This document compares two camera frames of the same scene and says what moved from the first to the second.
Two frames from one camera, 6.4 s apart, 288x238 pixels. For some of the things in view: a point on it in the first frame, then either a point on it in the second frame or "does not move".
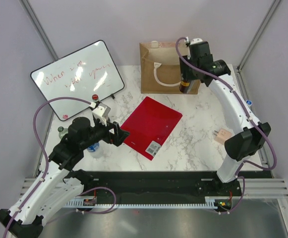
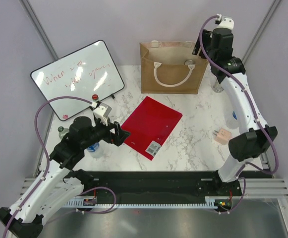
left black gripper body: (102, 132) does not move
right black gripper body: (187, 72) → (206, 35)
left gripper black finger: (121, 137) does not move
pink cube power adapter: (222, 135) does not move
